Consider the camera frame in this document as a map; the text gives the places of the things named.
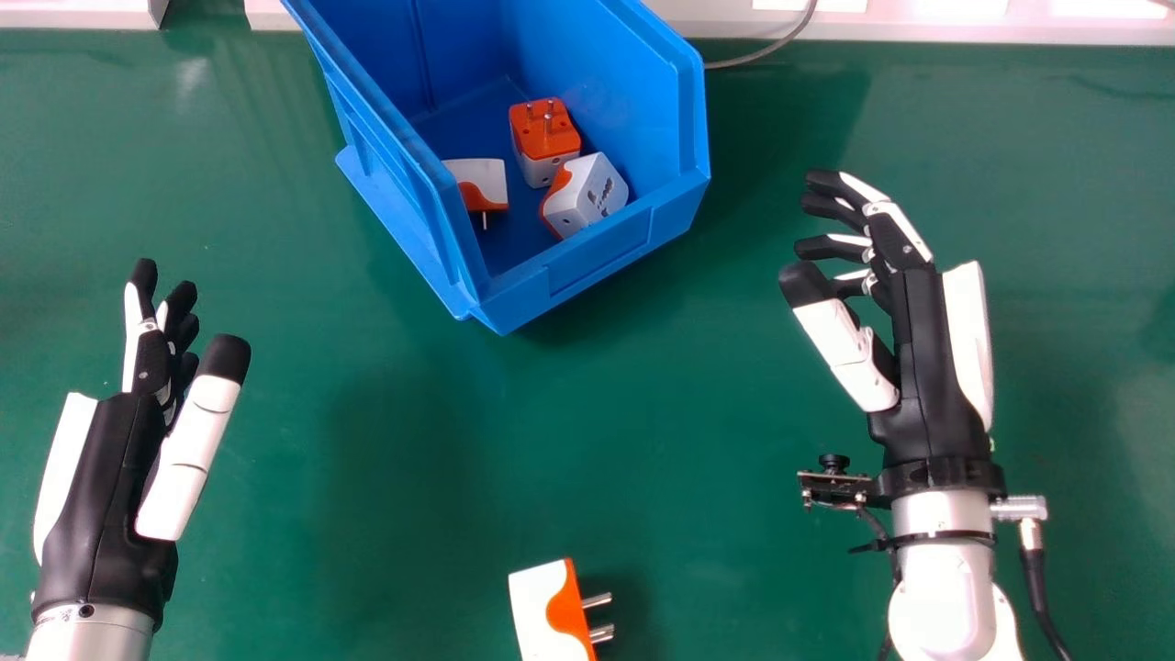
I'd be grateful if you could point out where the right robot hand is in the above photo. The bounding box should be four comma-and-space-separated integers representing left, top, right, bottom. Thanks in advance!
778, 169, 1008, 511

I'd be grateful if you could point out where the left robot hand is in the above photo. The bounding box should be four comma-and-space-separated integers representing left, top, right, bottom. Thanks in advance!
30, 258, 252, 633

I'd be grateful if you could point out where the white-and-orange plug adapter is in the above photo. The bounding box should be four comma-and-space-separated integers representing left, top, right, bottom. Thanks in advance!
509, 97, 583, 189
539, 152, 631, 241
442, 158, 509, 231
508, 557, 614, 661

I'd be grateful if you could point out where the blue plastic bin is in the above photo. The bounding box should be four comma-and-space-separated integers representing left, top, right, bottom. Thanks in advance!
280, 0, 712, 337

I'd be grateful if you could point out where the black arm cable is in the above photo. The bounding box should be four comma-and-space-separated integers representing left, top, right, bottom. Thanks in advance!
990, 495, 1073, 661

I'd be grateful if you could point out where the grey cable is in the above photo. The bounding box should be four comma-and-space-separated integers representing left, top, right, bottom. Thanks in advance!
704, 0, 819, 71

